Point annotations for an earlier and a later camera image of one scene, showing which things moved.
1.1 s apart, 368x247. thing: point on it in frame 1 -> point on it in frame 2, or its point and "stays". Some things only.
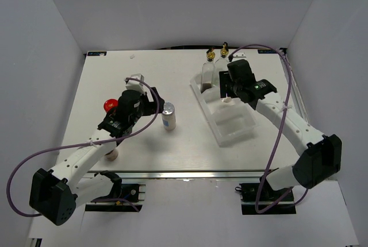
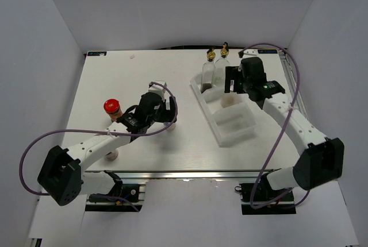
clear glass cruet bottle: [221, 64] stays
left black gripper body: [145, 107] -> [165, 115]
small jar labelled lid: [112, 155] stays
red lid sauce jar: [110, 104] stays
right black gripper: [225, 79] -> [232, 73]
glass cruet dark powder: [208, 71] stays
